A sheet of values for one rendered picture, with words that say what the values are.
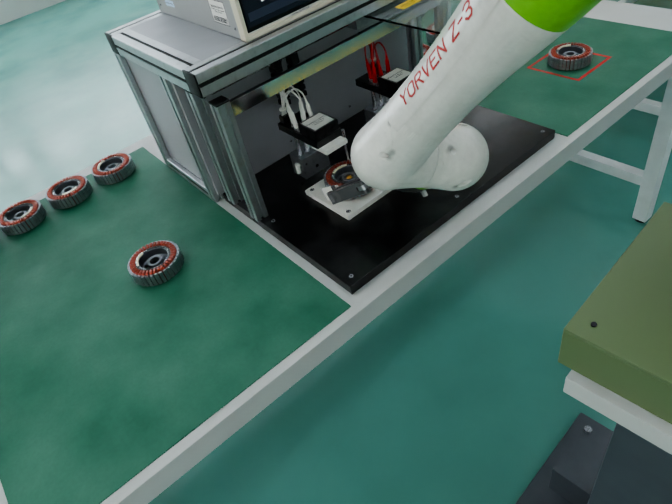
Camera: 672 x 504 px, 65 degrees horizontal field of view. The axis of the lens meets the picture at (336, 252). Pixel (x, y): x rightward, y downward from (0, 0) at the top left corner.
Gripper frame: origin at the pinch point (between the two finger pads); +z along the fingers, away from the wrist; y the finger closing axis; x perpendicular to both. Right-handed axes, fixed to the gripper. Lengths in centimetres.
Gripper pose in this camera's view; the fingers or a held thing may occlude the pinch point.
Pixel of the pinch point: (350, 179)
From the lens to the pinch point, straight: 117.7
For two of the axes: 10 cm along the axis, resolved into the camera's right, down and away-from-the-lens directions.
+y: 7.5, -5.4, 3.8
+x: -4.7, -8.4, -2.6
